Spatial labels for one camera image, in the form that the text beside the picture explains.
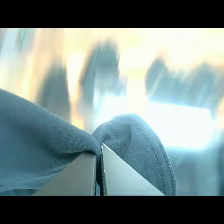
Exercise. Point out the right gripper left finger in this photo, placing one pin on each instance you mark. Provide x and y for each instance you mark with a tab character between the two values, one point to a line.
75	178

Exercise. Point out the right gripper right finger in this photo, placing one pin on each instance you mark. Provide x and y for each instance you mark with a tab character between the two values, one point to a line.
125	178

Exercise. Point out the dark grey garment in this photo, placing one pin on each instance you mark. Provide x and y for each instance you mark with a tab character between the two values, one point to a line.
36	146

